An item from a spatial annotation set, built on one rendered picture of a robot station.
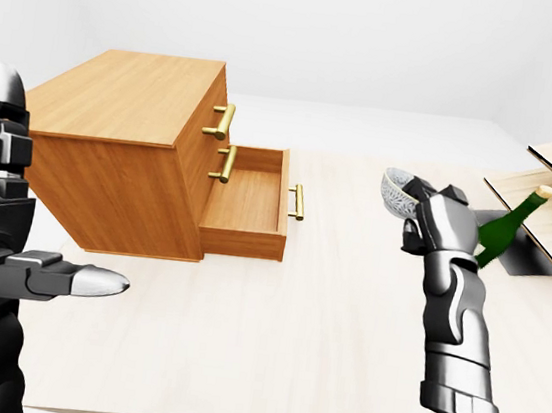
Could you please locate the brass handle of open drawer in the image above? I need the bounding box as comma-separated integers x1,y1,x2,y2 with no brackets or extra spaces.
283,182,309,223

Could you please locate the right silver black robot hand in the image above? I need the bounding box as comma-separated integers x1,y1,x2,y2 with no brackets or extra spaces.
395,176,486,263

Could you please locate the brass handle of highest drawer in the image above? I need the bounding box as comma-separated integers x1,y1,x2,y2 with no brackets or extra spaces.
200,100,238,143

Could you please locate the wooden cabinet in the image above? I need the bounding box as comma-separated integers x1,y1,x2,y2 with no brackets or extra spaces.
7,38,248,269

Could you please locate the green glass bottle with cork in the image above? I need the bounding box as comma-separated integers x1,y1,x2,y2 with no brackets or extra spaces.
471,177,552,278

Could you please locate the open wooden drawer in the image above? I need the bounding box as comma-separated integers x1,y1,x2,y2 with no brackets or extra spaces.
195,139,299,265

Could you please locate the closed middle wooden drawer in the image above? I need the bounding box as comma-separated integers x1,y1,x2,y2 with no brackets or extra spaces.
180,105,241,235

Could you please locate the brass handle of middle drawer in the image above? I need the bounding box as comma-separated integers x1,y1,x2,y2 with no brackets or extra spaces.
206,142,239,186

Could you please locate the closed drawer under cabinet top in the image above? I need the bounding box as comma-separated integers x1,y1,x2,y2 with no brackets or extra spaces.
170,60,239,196

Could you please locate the patterned grey bowl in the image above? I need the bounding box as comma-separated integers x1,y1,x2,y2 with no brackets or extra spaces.
376,165,425,222

